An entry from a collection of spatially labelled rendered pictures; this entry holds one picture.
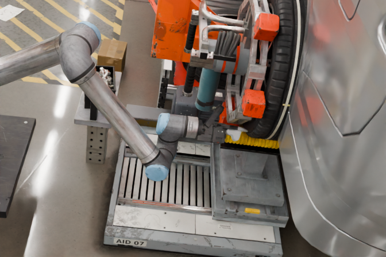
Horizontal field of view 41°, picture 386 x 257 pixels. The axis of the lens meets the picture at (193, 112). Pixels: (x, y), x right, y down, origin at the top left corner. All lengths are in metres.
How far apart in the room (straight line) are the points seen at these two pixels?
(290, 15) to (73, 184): 1.40
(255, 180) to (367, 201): 1.24
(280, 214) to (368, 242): 1.09
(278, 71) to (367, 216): 0.72
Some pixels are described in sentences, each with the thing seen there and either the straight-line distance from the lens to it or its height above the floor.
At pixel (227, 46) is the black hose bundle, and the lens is 1.99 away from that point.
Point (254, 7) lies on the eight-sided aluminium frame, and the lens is 2.09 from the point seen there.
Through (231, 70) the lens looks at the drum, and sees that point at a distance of 2.21.
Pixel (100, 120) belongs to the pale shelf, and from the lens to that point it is 2.42.
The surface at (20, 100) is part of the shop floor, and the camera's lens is 3.27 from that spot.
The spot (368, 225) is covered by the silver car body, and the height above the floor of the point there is 0.99.
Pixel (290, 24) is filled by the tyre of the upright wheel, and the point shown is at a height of 1.13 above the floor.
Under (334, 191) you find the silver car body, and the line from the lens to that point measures 1.50.
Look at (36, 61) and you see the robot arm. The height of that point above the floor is 0.80.
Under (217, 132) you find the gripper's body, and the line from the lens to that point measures 2.16.
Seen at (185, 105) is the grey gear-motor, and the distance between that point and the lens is 2.67.
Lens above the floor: 1.99
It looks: 37 degrees down
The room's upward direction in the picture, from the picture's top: 12 degrees clockwise
